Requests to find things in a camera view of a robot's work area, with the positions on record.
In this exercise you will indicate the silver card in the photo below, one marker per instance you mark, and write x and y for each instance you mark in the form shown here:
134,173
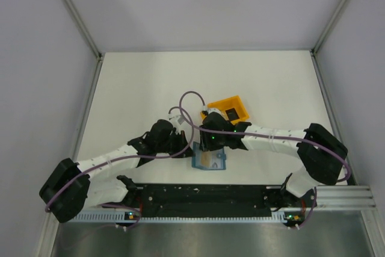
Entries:
217,164

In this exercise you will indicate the white cable duct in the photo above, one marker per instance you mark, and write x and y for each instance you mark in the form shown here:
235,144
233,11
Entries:
125,217

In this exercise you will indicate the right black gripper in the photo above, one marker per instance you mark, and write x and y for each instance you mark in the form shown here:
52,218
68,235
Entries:
206,144

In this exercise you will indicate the gold credit card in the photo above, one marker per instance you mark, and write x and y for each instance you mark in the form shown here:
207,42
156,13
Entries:
205,160

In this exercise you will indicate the aluminium frame rail front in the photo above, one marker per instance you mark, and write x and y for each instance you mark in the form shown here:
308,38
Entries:
344,198

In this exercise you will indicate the right aluminium frame post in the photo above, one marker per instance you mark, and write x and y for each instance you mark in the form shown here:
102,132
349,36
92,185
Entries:
331,23

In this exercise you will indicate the blue leather card holder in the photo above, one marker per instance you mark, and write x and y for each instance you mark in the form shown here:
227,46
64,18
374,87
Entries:
195,160

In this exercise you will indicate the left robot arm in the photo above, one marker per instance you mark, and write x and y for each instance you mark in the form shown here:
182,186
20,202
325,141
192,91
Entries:
77,185

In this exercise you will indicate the yellow plastic bin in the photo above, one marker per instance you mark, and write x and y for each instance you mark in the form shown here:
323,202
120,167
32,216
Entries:
225,104

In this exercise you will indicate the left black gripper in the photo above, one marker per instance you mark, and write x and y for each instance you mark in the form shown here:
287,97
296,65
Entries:
181,140

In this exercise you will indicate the aluminium frame post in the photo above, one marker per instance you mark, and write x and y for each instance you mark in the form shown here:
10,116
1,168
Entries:
331,23
82,28

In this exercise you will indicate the left aluminium frame post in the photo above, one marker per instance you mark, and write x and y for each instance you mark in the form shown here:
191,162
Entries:
82,28

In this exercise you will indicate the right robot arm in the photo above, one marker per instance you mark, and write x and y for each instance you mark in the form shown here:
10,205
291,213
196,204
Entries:
322,155

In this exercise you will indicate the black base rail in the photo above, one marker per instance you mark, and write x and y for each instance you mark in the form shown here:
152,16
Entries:
203,200

